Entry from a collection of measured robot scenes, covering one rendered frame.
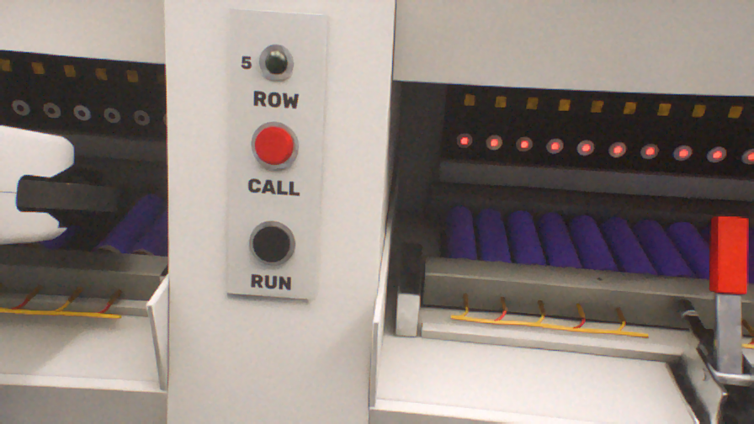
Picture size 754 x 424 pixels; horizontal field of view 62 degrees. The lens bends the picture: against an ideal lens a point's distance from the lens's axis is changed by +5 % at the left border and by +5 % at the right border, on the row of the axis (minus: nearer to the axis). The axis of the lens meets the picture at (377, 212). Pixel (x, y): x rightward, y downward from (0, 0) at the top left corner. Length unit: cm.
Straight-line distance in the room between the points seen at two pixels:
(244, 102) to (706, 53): 19
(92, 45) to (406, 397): 21
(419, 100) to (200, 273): 23
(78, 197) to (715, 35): 28
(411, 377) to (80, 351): 16
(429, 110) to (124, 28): 24
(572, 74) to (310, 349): 17
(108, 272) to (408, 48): 20
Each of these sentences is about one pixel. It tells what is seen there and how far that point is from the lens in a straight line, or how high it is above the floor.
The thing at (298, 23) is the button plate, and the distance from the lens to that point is 26.
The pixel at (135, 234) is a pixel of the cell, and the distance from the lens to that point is 40.
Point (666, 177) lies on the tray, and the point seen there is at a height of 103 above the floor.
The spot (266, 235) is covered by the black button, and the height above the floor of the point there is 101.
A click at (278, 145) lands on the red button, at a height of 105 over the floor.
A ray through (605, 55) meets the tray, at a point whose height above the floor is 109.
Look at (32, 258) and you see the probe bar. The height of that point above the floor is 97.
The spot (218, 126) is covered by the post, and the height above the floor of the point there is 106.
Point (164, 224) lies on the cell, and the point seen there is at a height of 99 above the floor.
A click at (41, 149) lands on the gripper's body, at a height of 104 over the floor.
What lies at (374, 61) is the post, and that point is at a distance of 26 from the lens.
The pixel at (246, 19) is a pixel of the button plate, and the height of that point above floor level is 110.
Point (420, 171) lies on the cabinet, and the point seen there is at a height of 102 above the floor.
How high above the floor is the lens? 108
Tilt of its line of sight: 11 degrees down
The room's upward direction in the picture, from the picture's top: 4 degrees clockwise
